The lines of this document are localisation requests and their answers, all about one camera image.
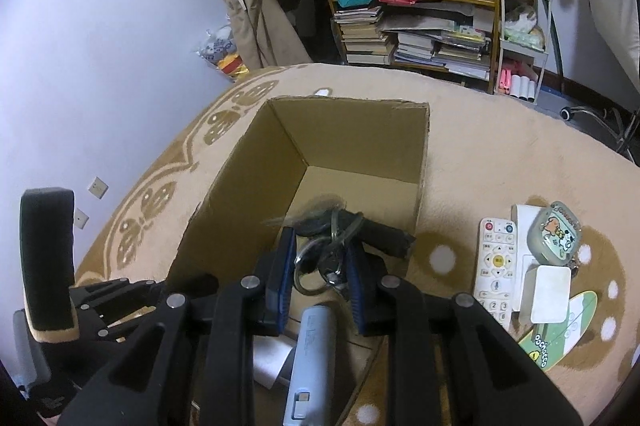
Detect white box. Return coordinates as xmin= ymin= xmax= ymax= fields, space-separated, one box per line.
xmin=510 ymin=205 xmax=545 ymax=313

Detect plastic bag of snacks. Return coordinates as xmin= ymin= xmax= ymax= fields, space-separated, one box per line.
xmin=197 ymin=26 xmax=251 ymax=82

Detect stack of old books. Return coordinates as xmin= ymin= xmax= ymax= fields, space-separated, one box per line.
xmin=332 ymin=5 xmax=396 ymax=67

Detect key bunch with black fob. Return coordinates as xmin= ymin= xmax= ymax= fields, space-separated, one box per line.
xmin=265 ymin=193 xmax=417 ymax=297

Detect white charger adapter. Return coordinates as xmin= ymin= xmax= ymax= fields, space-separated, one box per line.
xmin=519 ymin=263 xmax=572 ymax=324

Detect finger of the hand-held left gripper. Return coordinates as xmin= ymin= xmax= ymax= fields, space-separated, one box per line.
xmin=77 ymin=302 xmax=163 ymax=342
xmin=72 ymin=279 xmax=168 ymax=307

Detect white remote control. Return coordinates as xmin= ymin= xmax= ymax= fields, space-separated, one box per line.
xmin=472 ymin=217 xmax=517 ymax=332

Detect pink and white rolls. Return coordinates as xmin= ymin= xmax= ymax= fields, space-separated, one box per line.
xmin=495 ymin=69 xmax=536 ymax=100

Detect light blue power bank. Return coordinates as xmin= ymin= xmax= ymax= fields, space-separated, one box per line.
xmin=282 ymin=305 xmax=337 ymax=426

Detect green surfboard shaped sticker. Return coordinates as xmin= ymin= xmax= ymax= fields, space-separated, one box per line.
xmin=517 ymin=291 xmax=598 ymax=372

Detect green tissue packs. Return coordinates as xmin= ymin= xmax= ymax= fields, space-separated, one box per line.
xmin=502 ymin=26 xmax=546 ymax=52

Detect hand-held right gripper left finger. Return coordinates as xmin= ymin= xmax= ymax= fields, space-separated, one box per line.
xmin=57 ymin=226 xmax=301 ymax=426

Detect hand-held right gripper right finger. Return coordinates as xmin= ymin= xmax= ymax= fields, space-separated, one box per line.
xmin=345 ymin=241 xmax=583 ymax=426

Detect flat cardboard sheets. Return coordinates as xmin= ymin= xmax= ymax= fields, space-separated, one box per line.
xmin=375 ymin=1 xmax=493 ymax=34

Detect beige coat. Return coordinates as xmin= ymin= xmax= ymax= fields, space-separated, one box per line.
xmin=217 ymin=0 xmax=313 ymax=72

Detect calico cat plush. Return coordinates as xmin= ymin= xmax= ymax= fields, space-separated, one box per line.
xmin=504 ymin=4 xmax=540 ymax=32

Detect white paper card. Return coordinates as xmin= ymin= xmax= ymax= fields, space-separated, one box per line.
xmin=252 ymin=336 xmax=296 ymax=391

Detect brown cardboard box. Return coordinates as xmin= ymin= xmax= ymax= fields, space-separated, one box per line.
xmin=167 ymin=95 xmax=432 ymax=426

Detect pile of magazines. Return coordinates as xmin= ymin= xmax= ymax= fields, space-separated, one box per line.
xmin=392 ymin=29 xmax=493 ymax=80

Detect cartoon print earphone case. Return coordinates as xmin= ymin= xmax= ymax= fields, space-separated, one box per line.
xmin=527 ymin=201 xmax=581 ymax=264

